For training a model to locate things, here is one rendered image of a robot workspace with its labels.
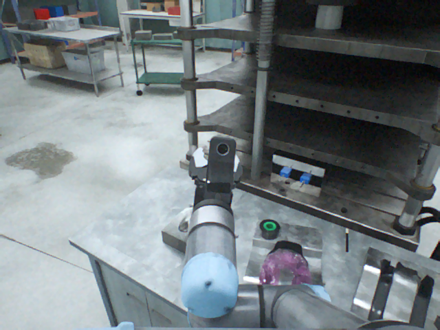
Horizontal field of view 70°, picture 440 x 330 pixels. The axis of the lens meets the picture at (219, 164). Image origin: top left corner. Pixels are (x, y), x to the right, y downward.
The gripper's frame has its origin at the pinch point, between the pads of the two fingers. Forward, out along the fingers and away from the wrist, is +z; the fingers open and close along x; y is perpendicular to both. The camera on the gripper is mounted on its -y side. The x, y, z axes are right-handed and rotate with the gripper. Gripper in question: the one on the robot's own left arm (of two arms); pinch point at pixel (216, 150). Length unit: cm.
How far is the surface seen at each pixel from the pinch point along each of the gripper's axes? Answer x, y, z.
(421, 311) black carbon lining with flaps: 69, 46, -2
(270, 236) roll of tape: 27, 50, 27
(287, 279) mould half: 31, 52, 10
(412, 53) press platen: 70, -16, 61
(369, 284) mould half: 57, 47, 7
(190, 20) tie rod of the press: -16, -10, 103
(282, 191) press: 42, 62, 73
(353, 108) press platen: 59, 9, 66
